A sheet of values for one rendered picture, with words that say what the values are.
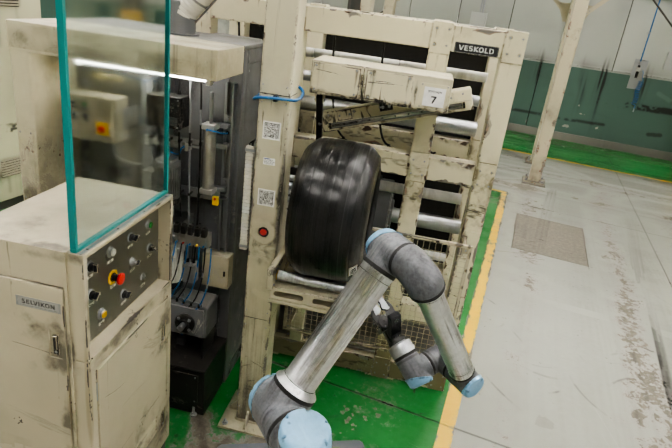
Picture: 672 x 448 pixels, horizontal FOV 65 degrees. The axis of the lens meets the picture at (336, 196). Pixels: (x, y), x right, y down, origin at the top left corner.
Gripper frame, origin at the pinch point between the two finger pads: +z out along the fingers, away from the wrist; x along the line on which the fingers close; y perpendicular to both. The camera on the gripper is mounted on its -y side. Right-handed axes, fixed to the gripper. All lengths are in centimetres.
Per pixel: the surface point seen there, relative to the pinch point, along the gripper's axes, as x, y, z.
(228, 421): -66, 98, -8
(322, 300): -11.1, 30.2, 12.2
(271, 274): -27.2, 21.4, 29.8
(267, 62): -1, -32, 92
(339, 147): 14, -15, 56
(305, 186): -7.2, -15.4, 45.1
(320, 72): 24, -15, 92
